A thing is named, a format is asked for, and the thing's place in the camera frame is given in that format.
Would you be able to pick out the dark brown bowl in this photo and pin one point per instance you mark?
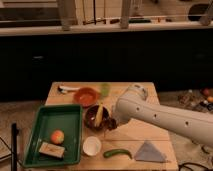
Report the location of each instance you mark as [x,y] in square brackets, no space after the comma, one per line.
[89,119]

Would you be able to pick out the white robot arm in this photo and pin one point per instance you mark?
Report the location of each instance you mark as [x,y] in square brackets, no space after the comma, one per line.
[132,104]

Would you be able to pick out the green cucumber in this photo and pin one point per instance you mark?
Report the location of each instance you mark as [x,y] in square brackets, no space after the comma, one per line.
[113,152]

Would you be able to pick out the spice jar rack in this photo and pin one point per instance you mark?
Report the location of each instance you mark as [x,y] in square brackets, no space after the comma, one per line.
[201,101]

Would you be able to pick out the black stand post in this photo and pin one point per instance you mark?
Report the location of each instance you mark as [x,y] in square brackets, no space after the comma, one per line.
[14,133]

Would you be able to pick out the red apple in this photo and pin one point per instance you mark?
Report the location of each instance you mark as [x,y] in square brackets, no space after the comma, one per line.
[57,137]

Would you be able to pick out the dark purple grapes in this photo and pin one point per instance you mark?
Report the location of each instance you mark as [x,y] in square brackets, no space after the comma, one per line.
[109,124]

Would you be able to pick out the grey folded cloth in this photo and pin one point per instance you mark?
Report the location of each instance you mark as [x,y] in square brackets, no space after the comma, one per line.
[148,152]

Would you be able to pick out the brown sponge block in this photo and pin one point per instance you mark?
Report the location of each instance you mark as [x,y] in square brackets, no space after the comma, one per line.
[52,150]

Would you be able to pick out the green plastic tray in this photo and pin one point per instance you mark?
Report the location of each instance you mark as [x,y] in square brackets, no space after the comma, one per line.
[68,119]

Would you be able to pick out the white small bowl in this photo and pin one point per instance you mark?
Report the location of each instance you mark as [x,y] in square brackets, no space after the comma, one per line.
[92,146]

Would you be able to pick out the white handled utensil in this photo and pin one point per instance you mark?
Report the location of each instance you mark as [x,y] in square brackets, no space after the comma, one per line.
[66,89]

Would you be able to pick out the red bowl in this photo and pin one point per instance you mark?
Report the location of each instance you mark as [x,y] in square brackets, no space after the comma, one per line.
[86,97]

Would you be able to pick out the green cup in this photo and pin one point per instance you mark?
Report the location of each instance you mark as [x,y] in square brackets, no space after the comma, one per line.
[105,89]

